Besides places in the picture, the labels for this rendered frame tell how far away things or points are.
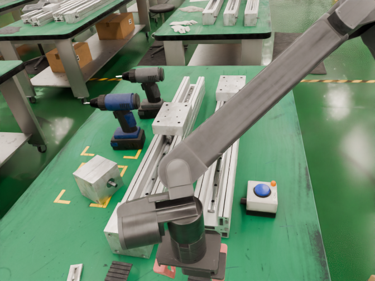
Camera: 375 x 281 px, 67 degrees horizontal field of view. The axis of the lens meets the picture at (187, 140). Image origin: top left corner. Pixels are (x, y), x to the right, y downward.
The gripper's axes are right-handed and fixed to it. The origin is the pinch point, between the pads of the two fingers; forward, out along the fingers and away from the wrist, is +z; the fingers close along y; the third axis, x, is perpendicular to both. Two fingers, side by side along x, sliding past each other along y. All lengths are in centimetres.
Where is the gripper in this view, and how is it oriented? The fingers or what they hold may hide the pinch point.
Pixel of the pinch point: (193, 275)
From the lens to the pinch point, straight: 59.6
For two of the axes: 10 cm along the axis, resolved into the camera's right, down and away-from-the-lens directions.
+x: -1.9, 6.0, -7.8
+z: 0.9, 8.0, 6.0
